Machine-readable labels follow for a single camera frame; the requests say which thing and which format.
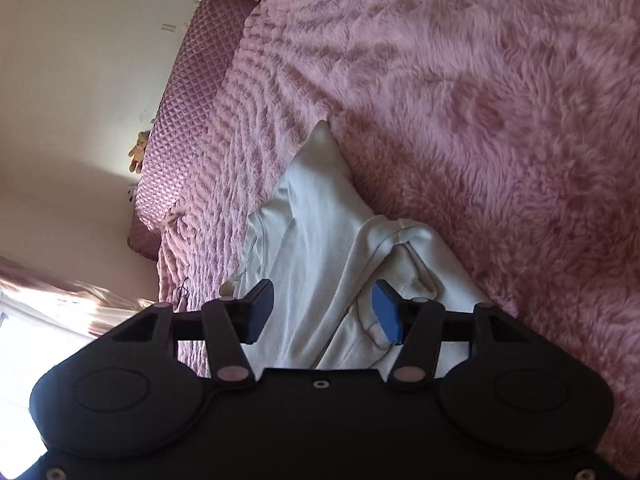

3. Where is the pink curtain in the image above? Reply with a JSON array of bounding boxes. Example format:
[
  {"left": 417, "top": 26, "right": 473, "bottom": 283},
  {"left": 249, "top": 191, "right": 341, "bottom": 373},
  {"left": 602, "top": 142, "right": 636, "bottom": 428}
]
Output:
[{"left": 0, "top": 254, "right": 157, "bottom": 343}]

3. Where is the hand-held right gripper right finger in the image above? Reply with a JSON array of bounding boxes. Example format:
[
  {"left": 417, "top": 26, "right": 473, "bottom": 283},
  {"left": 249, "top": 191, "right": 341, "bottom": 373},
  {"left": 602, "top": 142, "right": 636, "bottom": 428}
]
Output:
[{"left": 371, "top": 279, "right": 527, "bottom": 391}]

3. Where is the white printed shirt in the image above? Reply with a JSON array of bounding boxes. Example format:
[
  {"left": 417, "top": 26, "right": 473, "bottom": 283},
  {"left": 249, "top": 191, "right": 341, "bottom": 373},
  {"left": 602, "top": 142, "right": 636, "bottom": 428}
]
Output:
[{"left": 220, "top": 120, "right": 493, "bottom": 371}]

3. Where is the pink fluffy blanket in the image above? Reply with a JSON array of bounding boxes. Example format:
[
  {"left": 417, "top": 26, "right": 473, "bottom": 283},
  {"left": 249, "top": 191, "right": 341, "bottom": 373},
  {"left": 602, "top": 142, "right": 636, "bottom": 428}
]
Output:
[{"left": 156, "top": 0, "right": 640, "bottom": 461}]

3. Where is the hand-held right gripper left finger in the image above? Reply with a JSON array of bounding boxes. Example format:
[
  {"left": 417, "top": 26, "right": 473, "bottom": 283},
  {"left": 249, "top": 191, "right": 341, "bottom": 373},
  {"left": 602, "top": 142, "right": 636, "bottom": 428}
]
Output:
[{"left": 112, "top": 279, "right": 276, "bottom": 392}]

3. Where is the pink quilted headboard cover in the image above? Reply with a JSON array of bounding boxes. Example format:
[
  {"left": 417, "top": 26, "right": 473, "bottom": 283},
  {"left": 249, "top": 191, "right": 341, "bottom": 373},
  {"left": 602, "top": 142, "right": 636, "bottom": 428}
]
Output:
[{"left": 126, "top": 0, "right": 263, "bottom": 262}]

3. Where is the tan teddy bear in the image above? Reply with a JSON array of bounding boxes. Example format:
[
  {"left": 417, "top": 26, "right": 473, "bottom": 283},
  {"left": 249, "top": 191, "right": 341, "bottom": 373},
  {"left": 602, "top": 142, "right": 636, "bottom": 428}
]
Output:
[{"left": 128, "top": 130, "right": 151, "bottom": 175}]

